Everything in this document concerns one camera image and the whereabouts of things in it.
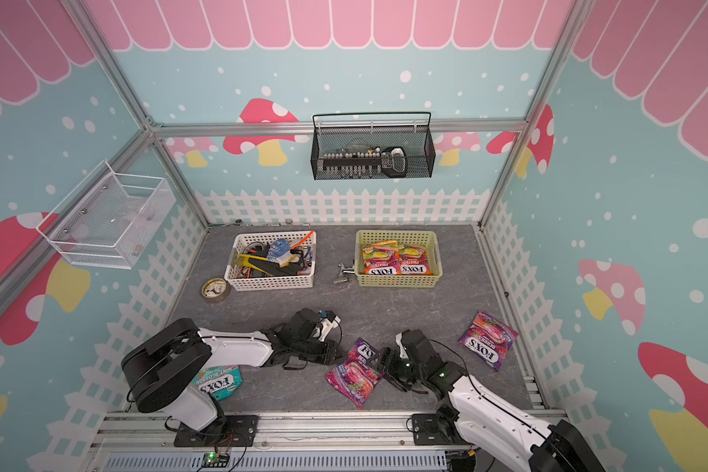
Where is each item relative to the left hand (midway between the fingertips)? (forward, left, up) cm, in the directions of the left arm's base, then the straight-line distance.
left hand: (343, 361), depth 85 cm
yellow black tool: (+28, +25, +7) cm, 39 cm away
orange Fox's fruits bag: (+35, -12, +5) cm, 37 cm away
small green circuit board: (-24, +31, -3) cm, 39 cm away
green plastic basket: (+44, -30, +4) cm, 53 cm away
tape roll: (+23, +45, 0) cm, 51 cm away
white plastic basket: (+43, +22, +4) cm, 49 cm away
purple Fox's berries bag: (-4, -3, +1) cm, 6 cm away
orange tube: (+43, +17, +4) cm, 46 cm away
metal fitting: (+32, +1, 0) cm, 32 cm away
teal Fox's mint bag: (-7, +33, +2) cm, 34 cm away
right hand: (-3, -9, +3) cm, 9 cm away
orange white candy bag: (+36, -23, +2) cm, 43 cm away
